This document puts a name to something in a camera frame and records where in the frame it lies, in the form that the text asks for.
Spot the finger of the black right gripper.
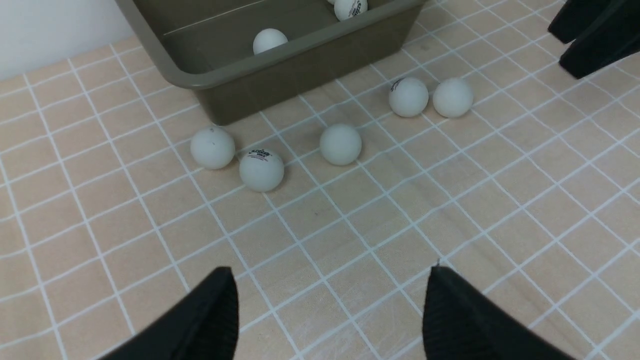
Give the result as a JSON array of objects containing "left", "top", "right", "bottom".
[
  {"left": 558, "top": 0, "right": 640, "bottom": 80},
  {"left": 547, "top": 0, "right": 615, "bottom": 44}
]

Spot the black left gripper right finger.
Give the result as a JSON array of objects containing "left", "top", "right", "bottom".
[{"left": 423, "top": 265, "right": 570, "bottom": 360}]

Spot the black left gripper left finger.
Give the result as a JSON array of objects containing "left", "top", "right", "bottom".
[{"left": 102, "top": 266, "right": 240, "bottom": 360}]

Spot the white ball with logo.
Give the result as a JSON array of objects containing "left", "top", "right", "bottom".
[{"left": 238, "top": 148, "right": 285, "bottom": 193}]

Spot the plain white ball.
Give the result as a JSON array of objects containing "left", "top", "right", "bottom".
[{"left": 190, "top": 126, "right": 236, "bottom": 170}]

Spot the white ball marked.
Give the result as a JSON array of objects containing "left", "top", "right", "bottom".
[{"left": 253, "top": 28, "right": 288, "bottom": 55}]

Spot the beige checkered tablecloth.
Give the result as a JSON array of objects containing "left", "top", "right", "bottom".
[{"left": 0, "top": 0, "right": 640, "bottom": 360}]

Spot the olive green plastic bin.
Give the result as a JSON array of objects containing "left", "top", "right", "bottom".
[{"left": 116, "top": 0, "right": 425, "bottom": 126}]

